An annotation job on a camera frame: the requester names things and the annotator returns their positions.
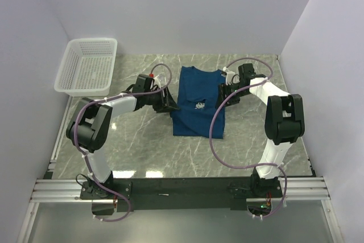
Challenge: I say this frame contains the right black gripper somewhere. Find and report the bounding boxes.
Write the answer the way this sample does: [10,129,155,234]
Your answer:
[215,82,249,109]

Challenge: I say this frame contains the white perforated plastic basket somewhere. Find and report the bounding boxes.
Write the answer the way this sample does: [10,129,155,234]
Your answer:
[53,38,118,97]

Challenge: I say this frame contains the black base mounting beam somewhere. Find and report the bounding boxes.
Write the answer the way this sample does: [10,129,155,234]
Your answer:
[80,172,283,215]

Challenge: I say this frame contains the blue printed t-shirt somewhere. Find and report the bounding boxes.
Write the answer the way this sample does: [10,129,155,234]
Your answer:
[170,67,225,138]

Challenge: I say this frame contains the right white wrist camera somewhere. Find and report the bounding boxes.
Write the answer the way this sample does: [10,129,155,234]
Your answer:
[222,67,235,85]

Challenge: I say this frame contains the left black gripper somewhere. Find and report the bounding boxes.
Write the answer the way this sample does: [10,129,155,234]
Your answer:
[144,85,180,113]

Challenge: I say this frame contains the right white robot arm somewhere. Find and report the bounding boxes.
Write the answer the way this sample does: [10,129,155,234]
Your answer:
[216,63,305,197]

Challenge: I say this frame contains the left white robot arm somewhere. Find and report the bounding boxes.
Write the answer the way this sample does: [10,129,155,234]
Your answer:
[66,74,179,199]

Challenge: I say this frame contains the aluminium frame rails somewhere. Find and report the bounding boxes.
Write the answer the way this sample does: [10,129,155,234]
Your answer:
[18,108,343,242]

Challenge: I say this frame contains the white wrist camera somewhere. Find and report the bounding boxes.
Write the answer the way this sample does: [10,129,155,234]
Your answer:
[222,67,235,85]
[149,73,166,91]

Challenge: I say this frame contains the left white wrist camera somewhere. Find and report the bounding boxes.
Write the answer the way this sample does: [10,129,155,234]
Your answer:
[149,73,166,91]

